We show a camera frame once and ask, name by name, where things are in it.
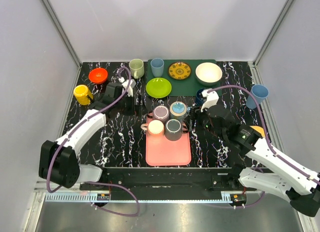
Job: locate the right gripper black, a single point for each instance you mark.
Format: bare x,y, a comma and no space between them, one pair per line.
191,114

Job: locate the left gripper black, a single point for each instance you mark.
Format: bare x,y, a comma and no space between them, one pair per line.
136,103

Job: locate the navy blue mug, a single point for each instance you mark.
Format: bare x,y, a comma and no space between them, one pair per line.
199,99

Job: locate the grey mug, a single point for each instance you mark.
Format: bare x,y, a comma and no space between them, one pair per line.
174,129

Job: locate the pink mug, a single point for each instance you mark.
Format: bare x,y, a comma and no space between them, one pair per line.
154,128

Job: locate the light green mug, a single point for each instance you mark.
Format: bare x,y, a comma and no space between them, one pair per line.
136,67

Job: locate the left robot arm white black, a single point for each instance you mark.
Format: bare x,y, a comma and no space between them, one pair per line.
58,161

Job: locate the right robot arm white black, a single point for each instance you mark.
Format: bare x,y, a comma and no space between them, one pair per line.
289,180

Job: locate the light blue mug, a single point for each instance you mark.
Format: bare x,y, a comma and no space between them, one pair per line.
178,110

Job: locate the purple mug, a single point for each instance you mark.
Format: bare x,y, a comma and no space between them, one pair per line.
161,113

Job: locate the yellow mug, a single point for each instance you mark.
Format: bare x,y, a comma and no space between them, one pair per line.
83,95

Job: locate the lime green plate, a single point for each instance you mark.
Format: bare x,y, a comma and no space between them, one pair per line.
158,88

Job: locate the dark green mat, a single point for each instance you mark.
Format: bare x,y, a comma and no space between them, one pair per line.
182,88

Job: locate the blue cup on mat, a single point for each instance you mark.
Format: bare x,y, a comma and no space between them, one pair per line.
157,67

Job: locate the white bowl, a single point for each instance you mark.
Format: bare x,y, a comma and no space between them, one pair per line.
208,74

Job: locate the yellow patterned plate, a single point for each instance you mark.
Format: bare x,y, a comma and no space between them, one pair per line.
179,70

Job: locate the pink tray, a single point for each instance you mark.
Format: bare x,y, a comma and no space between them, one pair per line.
161,151

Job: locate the red bowl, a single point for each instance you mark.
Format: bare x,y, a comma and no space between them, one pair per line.
98,75

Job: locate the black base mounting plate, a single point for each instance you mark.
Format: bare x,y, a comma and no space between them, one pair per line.
217,179

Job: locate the yellow orange bowl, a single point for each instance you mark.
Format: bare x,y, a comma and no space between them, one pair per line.
259,129

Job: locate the blue cup at right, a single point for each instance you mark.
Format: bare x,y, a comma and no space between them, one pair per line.
260,93

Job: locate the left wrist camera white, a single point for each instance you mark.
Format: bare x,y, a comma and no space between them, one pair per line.
128,83

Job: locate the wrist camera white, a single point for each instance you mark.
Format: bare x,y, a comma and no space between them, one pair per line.
128,83
210,99

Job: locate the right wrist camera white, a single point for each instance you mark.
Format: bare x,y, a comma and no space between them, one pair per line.
210,99

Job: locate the right aluminium frame post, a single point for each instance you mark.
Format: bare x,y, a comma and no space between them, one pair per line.
276,26

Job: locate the aluminium frame post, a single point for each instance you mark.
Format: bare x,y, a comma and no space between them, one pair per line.
276,26
60,30

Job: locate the front aluminium rail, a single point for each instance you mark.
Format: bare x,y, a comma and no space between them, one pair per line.
152,195

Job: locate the left aluminium frame post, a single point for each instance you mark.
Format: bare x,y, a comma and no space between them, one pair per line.
60,30

